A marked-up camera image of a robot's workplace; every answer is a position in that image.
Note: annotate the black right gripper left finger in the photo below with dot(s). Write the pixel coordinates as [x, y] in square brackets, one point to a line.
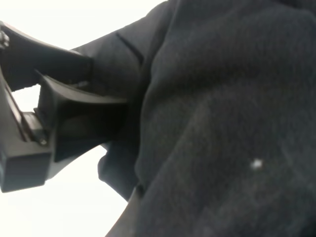
[24, 56]

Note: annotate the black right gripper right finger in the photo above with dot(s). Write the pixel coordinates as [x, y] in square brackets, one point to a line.
[76, 120]

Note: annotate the black printed t-shirt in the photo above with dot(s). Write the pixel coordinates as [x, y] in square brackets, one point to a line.
[220, 135]

